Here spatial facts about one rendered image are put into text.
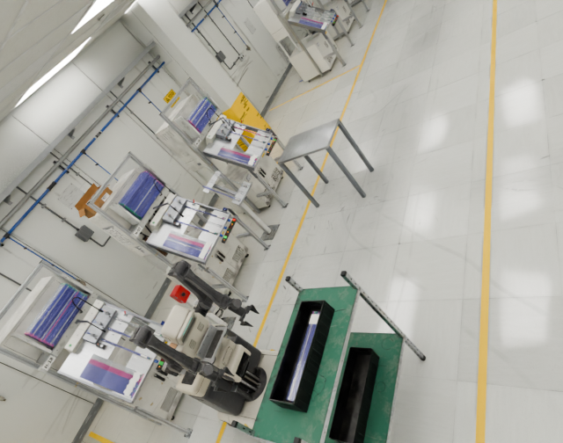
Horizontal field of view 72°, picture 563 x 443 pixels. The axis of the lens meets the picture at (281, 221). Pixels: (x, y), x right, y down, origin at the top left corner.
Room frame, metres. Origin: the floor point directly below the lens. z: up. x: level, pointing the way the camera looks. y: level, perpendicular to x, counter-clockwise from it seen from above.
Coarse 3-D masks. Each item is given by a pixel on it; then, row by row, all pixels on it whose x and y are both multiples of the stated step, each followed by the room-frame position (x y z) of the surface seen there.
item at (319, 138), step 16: (320, 128) 3.85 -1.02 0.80; (336, 128) 3.64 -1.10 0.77; (288, 144) 4.17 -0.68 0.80; (304, 144) 3.84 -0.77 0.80; (320, 144) 3.57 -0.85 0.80; (352, 144) 3.73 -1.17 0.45; (288, 160) 3.88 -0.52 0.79; (336, 160) 3.46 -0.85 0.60; (320, 176) 4.24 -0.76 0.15; (352, 176) 3.47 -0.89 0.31; (304, 192) 3.98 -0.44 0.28
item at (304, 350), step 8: (312, 312) 1.68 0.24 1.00; (312, 320) 1.63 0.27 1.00; (312, 328) 1.59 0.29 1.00; (312, 336) 1.54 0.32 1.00; (304, 344) 1.54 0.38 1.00; (304, 352) 1.49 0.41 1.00; (304, 360) 1.45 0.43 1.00; (296, 368) 1.45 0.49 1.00; (296, 376) 1.41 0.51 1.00; (296, 384) 1.38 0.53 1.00; (288, 392) 1.38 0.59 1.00; (288, 400) 1.35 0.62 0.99
